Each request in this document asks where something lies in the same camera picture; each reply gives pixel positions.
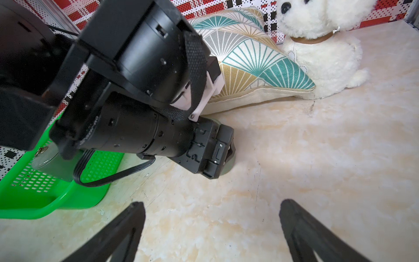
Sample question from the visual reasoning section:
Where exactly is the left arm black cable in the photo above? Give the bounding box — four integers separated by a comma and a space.
72, 148, 156, 188

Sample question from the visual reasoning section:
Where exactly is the white plush dog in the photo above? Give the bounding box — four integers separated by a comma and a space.
277, 0, 376, 100

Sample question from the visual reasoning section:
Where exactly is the fan-pattern cushion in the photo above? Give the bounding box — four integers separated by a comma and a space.
189, 7, 315, 115

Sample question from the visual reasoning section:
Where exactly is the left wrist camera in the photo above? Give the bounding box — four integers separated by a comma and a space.
171, 56, 225, 122

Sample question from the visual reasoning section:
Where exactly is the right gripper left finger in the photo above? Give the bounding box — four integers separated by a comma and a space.
64, 202, 146, 262

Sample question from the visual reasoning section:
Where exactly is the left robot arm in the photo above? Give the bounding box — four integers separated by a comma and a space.
1, 1, 235, 187

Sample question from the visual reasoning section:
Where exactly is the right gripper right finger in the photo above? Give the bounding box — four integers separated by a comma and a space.
279, 199, 369, 262

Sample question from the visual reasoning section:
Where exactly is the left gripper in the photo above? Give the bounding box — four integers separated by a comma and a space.
170, 117, 235, 179

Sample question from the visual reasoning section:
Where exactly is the grey-green tea canister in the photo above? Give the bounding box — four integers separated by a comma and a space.
31, 142, 83, 182

